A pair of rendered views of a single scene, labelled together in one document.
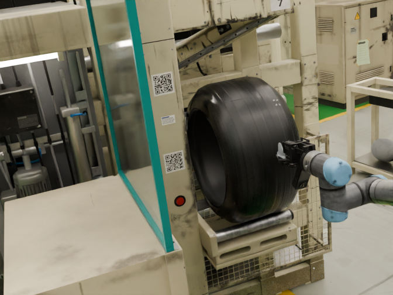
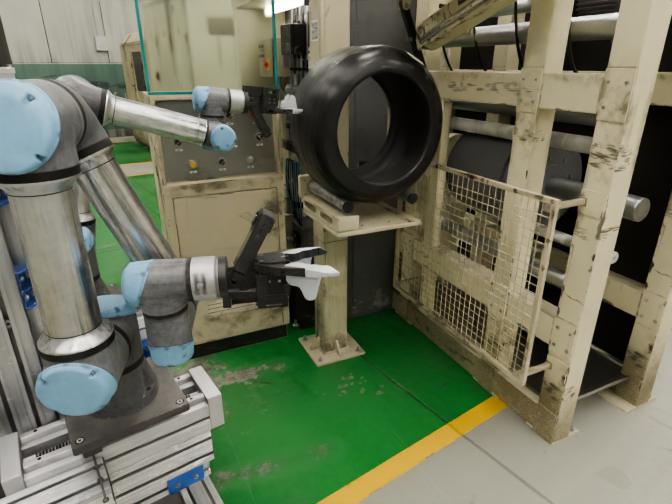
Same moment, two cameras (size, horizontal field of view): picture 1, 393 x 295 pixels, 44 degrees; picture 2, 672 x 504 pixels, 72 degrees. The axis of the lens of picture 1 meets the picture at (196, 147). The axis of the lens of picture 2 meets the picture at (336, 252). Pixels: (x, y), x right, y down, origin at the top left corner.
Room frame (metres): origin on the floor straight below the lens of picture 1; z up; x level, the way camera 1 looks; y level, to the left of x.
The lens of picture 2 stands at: (1.50, -1.95, 1.38)
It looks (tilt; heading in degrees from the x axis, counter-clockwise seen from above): 22 degrees down; 83
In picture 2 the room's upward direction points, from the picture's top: straight up
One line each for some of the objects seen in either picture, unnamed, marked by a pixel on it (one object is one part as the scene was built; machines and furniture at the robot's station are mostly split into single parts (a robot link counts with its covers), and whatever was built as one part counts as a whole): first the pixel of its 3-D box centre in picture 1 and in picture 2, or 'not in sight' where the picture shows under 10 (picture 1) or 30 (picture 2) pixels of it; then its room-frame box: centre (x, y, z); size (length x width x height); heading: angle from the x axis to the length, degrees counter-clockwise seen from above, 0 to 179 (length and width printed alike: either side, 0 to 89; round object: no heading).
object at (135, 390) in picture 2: not in sight; (117, 375); (1.14, -1.09, 0.77); 0.15 x 0.15 x 0.10
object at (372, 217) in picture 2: (238, 233); (359, 215); (1.82, -0.13, 0.80); 0.37 x 0.36 x 0.02; 18
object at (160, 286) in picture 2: not in sight; (160, 283); (1.29, -1.21, 1.04); 0.11 x 0.08 x 0.09; 3
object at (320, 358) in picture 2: not in sight; (331, 343); (1.72, 0.11, 0.02); 0.27 x 0.27 x 0.04; 18
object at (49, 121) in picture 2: not in sight; (59, 260); (1.14, -1.22, 1.09); 0.15 x 0.12 x 0.55; 93
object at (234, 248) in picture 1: (252, 240); (329, 211); (1.69, -0.17, 0.84); 0.36 x 0.09 x 0.06; 108
